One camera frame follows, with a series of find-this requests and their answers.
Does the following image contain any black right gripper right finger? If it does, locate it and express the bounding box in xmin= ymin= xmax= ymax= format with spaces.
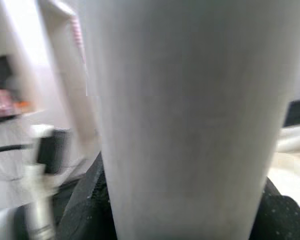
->
xmin=249 ymin=176 xmax=300 ymax=240

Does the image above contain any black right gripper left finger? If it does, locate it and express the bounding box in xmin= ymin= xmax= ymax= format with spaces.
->
xmin=57 ymin=152 xmax=118 ymax=240

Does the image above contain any white plastic table leg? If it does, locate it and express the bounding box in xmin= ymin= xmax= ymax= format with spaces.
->
xmin=85 ymin=0 xmax=300 ymax=240

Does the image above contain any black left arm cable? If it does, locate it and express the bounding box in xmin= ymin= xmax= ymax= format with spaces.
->
xmin=0 ymin=143 xmax=33 ymax=154

